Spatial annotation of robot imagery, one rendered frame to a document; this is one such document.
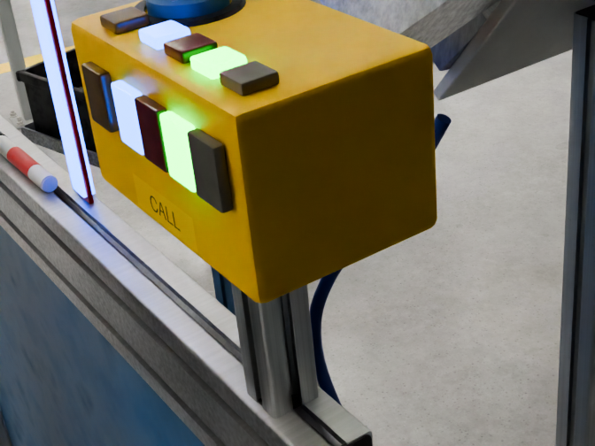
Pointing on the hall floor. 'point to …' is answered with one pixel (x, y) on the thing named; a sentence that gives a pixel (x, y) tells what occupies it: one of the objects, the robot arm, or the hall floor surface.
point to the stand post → (579, 249)
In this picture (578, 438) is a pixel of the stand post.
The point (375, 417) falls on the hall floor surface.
